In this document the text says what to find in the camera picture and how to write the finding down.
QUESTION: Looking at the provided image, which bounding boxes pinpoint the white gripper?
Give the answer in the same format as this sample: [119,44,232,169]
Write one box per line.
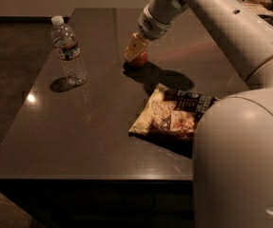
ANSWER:
[124,5,172,63]

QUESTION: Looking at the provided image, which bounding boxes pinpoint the red apple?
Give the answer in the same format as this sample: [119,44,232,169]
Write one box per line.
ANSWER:
[127,50,148,67]

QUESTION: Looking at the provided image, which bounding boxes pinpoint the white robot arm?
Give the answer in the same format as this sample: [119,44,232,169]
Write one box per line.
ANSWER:
[125,0,273,228]

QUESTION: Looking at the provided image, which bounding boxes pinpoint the clear plastic water bottle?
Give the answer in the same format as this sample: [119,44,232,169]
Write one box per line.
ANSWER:
[50,15,88,86]

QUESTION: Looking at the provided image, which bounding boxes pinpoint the brown sea salt chip bag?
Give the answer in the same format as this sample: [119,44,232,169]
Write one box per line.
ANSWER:
[128,82,221,143]

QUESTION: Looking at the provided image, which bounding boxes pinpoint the dark cabinet drawers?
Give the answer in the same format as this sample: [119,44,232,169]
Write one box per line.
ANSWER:
[0,179,195,228]

